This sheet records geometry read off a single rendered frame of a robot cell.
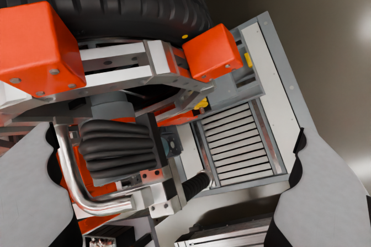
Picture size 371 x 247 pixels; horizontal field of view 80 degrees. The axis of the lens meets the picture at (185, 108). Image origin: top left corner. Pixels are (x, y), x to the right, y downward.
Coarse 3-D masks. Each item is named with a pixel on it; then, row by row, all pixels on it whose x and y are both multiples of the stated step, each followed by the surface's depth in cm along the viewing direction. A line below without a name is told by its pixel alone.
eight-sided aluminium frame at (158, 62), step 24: (96, 48) 34; (120, 48) 35; (144, 48) 36; (168, 48) 39; (120, 72) 34; (144, 72) 35; (168, 72) 36; (0, 96) 29; (24, 96) 29; (48, 96) 31; (72, 96) 34; (192, 96) 62; (0, 120) 34; (0, 144) 49; (72, 144) 75
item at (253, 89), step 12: (240, 36) 113; (240, 48) 111; (252, 60) 114; (240, 72) 113; (252, 72) 110; (240, 84) 109; (252, 84) 108; (240, 96) 112; (252, 96) 107; (216, 108) 118; (228, 108) 119; (192, 120) 124
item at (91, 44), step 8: (80, 40) 35; (88, 40) 36; (96, 40) 36; (104, 40) 37; (112, 40) 38; (120, 40) 38; (128, 40) 39; (136, 40) 40; (152, 40) 42; (88, 48) 41; (136, 64) 84; (88, 72) 52; (96, 72) 52; (128, 88) 72; (136, 88) 83; (144, 88) 82; (152, 88) 80; (160, 88) 78; (168, 88) 76; (128, 96) 83; (136, 96) 82; (144, 96) 81; (152, 96) 80; (136, 104) 82
